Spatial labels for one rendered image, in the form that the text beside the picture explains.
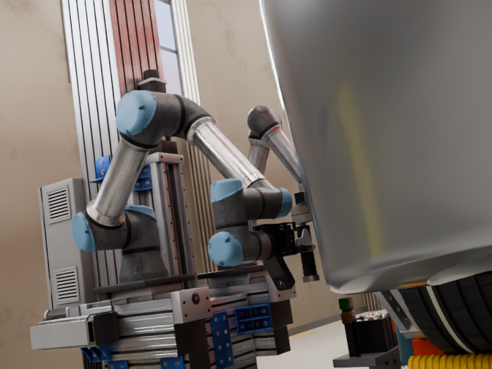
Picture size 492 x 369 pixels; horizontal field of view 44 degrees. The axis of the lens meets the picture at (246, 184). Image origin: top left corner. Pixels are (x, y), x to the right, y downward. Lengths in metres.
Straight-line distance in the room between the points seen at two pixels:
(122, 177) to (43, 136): 3.61
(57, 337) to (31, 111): 3.51
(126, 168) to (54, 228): 0.75
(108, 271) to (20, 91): 3.23
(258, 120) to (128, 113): 0.81
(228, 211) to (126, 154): 0.42
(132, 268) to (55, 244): 0.57
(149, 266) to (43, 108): 3.63
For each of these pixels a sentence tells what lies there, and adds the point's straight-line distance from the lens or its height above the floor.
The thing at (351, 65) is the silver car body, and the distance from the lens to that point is 0.64.
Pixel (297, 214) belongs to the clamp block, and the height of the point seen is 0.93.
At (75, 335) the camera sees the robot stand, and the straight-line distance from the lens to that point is 1.91.
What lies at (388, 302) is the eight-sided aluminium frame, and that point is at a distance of 1.50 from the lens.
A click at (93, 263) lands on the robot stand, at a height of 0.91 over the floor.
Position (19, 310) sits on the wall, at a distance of 4.91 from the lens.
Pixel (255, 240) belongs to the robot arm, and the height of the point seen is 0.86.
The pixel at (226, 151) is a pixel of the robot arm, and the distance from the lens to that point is 1.56.
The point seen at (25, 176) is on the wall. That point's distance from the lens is 5.10.
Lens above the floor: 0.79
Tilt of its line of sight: 8 degrees up
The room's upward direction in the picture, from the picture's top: 8 degrees counter-clockwise
